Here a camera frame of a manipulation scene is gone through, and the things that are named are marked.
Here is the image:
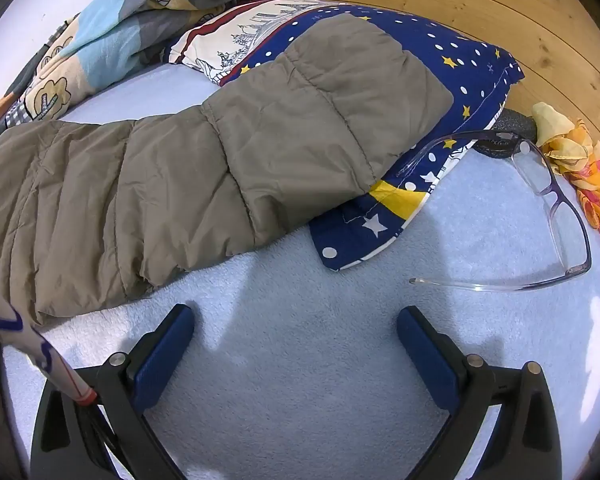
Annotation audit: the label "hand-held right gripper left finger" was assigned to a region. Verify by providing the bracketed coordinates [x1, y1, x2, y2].
[30, 304, 196, 480]

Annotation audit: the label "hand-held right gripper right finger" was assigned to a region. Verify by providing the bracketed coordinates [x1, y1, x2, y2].
[397, 306, 563, 480]

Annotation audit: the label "olive puffer jacket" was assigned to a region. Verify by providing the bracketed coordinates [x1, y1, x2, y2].
[0, 12, 455, 480]

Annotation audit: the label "light blue bed sheet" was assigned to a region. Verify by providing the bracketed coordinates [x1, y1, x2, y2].
[0, 65, 600, 480]

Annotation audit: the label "black textured pouch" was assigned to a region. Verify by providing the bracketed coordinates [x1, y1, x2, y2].
[472, 108, 538, 158]

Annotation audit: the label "orange yellow cloth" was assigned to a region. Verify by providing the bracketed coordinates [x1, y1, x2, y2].
[531, 101, 600, 266]

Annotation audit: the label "navy star print pillow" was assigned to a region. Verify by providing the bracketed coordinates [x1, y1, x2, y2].
[162, 0, 526, 273]

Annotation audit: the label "patchwork quilt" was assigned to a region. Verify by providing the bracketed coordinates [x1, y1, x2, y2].
[0, 0, 281, 131]

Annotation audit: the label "wooden headboard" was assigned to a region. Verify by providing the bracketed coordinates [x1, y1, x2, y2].
[245, 0, 600, 161]

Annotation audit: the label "clear frame eyeglasses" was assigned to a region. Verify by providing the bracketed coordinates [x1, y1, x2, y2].
[395, 130, 592, 293]

